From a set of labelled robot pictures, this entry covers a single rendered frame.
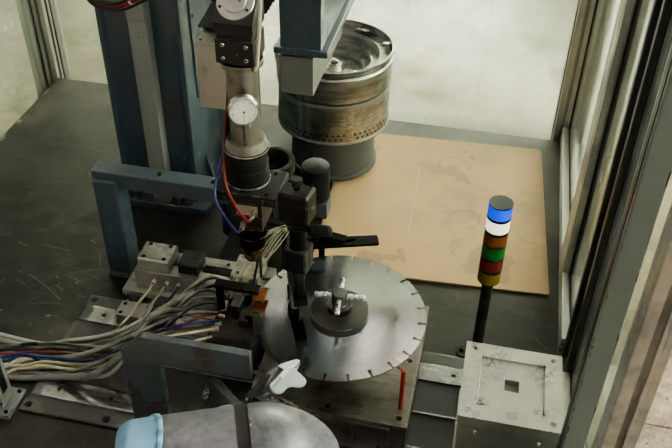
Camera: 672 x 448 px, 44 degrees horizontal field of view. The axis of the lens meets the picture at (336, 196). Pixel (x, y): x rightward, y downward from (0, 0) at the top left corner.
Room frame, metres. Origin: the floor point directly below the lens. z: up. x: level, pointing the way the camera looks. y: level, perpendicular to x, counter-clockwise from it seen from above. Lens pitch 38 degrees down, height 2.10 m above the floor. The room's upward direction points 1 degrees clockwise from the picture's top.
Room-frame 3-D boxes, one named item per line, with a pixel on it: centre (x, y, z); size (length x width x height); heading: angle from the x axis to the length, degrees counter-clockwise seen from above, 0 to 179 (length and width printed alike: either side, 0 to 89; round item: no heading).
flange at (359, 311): (1.13, -0.01, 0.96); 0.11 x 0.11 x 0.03
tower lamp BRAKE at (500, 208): (1.21, -0.30, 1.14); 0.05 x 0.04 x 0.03; 168
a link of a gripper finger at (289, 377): (0.96, 0.07, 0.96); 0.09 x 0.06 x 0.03; 148
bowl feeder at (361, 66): (1.92, 0.01, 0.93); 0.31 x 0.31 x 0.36
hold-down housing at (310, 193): (1.12, 0.07, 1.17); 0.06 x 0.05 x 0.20; 69
